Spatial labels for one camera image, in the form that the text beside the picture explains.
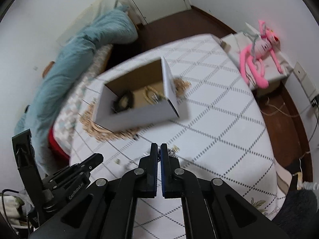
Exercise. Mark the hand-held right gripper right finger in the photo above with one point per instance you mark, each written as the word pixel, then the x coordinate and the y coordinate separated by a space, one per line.
pixel 163 159

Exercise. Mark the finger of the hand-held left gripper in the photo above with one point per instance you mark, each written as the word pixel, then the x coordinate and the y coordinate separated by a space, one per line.
pixel 86 164
pixel 25 154

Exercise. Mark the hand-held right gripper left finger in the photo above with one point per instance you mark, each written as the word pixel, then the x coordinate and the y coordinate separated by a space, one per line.
pixel 154 159

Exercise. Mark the white cardboard box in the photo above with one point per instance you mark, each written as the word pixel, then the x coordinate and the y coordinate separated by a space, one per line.
pixel 139 117

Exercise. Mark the small gold jewelry piece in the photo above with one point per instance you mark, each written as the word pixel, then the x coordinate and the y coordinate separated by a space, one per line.
pixel 174 150

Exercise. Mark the small pale jewelry piece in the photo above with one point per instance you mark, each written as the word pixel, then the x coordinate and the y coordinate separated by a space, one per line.
pixel 117 162

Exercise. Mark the red cloth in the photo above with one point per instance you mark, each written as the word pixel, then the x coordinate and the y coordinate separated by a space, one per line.
pixel 58 144

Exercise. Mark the woven straw placemat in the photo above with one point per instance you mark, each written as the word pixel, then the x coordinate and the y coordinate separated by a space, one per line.
pixel 99 132

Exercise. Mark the white checked bedsheet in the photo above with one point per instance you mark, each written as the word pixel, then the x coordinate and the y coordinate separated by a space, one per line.
pixel 219 119

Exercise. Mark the light blue blanket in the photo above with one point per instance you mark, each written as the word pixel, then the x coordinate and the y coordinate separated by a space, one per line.
pixel 74 64

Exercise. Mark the floral mattress cover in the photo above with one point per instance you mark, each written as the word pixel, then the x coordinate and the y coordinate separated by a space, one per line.
pixel 99 57

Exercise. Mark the white nightstand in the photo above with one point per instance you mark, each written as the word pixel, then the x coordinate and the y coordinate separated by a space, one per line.
pixel 270 77

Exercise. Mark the dark fuzzy cloth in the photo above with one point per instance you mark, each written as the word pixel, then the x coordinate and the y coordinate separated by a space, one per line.
pixel 299 209

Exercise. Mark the pink plush toy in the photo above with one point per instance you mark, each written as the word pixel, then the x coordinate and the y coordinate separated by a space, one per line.
pixel 261 47

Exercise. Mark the white wall socket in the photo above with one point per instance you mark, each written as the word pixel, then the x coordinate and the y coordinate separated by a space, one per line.
pixel 300 71

